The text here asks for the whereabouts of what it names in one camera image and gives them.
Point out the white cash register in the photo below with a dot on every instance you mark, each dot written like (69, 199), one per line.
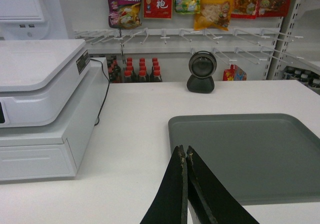
(51, 95)

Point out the purple fish seasoning packet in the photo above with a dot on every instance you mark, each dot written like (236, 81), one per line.
(124, 14)

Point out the black barcode scanner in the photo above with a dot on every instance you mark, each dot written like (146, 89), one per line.
(202, 65)

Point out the white POS monitor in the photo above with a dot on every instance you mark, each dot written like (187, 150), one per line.
(34, 20)

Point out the grey-silver rectangular tray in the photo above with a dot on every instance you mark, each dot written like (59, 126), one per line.
(265, 158)

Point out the red hotpot seasoning packet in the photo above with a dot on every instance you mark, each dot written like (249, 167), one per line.
(157, 9)

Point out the red dried vegetable packet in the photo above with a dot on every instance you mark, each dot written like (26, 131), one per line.
(244, 9)

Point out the white peg hook rail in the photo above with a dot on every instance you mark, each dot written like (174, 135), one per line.
(96, 36)

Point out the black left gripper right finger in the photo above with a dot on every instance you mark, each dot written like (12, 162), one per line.
(211, 201)

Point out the red snack bag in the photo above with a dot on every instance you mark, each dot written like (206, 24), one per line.
(234, 73)

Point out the red chili packet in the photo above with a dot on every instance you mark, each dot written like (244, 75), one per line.
(273, 8)

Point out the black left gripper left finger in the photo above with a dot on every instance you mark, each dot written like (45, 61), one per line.
(170, 205)

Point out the yellow white fungus packet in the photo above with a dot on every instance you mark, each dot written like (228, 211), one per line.
(214, 14)

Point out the soy sauce bottle red cap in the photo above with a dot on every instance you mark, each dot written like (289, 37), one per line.
(143, 76)

